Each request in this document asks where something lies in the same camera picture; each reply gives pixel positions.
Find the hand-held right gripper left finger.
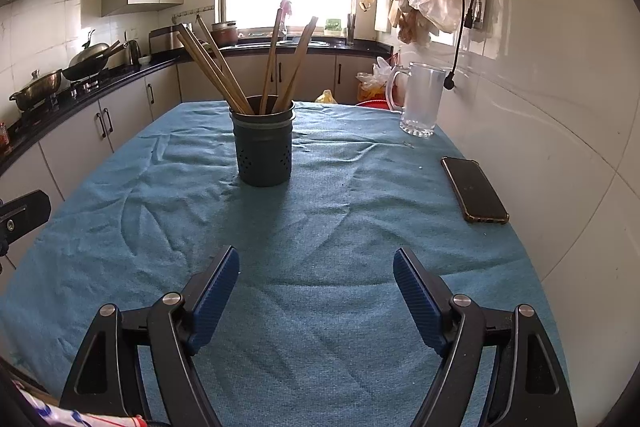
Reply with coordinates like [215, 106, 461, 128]
[59, 245, 241, 427]

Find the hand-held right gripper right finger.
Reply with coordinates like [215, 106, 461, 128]
[392, 248, 578, 427]

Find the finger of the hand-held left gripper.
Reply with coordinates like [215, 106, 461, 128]
[0, 189, 52, 258]

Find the dark grey utensil holder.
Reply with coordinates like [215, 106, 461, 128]
[229, 94, 297, 188]

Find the set of bamboo chopsticks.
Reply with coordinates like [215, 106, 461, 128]
[175, 8, 319, 116]

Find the steel cooking pot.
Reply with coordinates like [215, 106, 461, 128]
[9, 69, 64, 112]

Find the smartphone in brown case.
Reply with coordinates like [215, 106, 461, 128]
[440, 156, 511, 225]

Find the blue tablecloth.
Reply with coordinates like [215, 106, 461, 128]
[0, 99, 571, 427]

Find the gas stove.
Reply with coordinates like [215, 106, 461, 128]
[55, 74, 108, 100]

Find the black wok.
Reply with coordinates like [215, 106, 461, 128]
[62, 29, 123, 82]

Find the white patterned clothing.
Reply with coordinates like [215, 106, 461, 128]
[15, 387, 146, 427]

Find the clear glass mug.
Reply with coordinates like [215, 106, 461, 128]
[385, 61, 449, 138]

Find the silver rice cooker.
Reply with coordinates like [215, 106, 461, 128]
[148, 24, 193, 55]

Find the translucent plastic bag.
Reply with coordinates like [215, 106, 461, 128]
[356, 57, 396, 100]

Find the brown clay pot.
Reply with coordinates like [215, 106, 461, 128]
[211, 21, 239, 48]

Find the black kitchen countertop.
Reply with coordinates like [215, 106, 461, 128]
[0, 38, 393, 178]

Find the black power plug cable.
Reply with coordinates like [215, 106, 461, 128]
[442, 0, 468, 92]

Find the white wall socket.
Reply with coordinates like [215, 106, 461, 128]
[472, 0, 506, 32]

